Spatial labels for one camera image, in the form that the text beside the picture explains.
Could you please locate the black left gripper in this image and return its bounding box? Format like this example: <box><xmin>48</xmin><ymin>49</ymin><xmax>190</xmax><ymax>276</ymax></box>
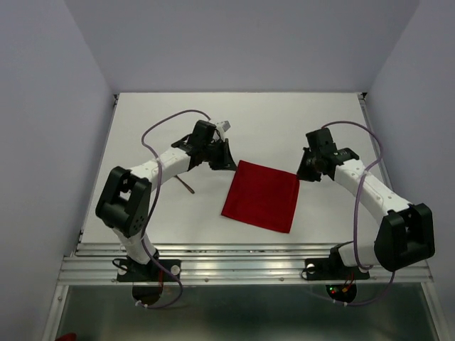
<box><xmin>202</xmin><ymin>139</ymin><xmax>237</xmax><ymax>171</ymax></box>

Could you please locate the red cloth napkin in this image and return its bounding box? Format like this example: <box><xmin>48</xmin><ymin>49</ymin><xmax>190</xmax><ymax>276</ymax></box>
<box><xmin>221</xmin><ymin>161</ymin><xmax>299</xmax><ymax>234</ymax></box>

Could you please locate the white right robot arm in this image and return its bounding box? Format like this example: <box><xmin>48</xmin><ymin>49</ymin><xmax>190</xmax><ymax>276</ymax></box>
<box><xmin>297</xmin><ymin>128</ymin><xmax>435</xmax><ymax>277</ymax></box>

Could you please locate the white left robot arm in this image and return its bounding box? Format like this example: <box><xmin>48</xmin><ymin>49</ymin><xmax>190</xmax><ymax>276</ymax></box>
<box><xmin>95</xmin><ymin>120</ymin><xmax>237</xmax><ymax>280</ymax></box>

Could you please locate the dark wooden spoon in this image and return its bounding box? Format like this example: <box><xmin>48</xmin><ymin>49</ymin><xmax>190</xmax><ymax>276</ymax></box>
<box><xmin>174</xmin><ymin>175</ymin><xmax>196</xmax><ymax>194</ymax></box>

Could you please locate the red object bottom left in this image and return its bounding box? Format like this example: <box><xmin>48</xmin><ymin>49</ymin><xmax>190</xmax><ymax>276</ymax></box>
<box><xmin>55</xmin><ymin>332</ymin><xmax>77</xmax><ymax>341</ymax></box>

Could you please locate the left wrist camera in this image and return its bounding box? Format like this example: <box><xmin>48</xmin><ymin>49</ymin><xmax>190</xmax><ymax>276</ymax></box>
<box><xmin>215</xmin><ymin>121</ymin><xmax>230</xmax><ymax>134</ymax></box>

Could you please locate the aluminium right side rail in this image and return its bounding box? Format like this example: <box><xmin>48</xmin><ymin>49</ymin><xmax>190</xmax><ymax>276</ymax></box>
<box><xmin>357</xmin><ymin>92</ymin><xmax>412</xmax><ymax>249</ymax></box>

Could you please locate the aluminium rail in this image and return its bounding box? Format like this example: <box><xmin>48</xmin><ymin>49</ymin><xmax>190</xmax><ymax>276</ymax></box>
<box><xmin>357</xmin><ymin>92</ymin><xmax>412</xmax><ymax>249</ymax></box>
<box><xmin>70</xmin><ymin>93</ymin><xmax>119</xmax><ymax>256</ymax></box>

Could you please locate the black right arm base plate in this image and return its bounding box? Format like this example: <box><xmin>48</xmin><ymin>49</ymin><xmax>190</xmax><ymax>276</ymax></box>
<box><xmin>301</xmin><ymin>258</ymin><xmax>370</xmax><ymax>281</ymax></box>

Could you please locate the aluminium left side rail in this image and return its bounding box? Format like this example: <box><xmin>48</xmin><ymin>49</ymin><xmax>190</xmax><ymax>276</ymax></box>
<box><xmin>70</xmin><ymin>93</ymin><xmax>119</xmax><ymax>256</ymax></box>

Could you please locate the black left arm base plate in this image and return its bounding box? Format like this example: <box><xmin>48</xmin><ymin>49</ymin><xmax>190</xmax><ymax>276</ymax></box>
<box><xmin>112</xmin><ymin>257</ymin><xmax>173</xmax><ymax>283</ymax></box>

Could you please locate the aluminium front rail frame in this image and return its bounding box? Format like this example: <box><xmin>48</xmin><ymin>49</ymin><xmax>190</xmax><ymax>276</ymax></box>
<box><xmin>58</xmin><ymin>242</ymin><xmax>435</xmax><ymax>285</ymax></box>

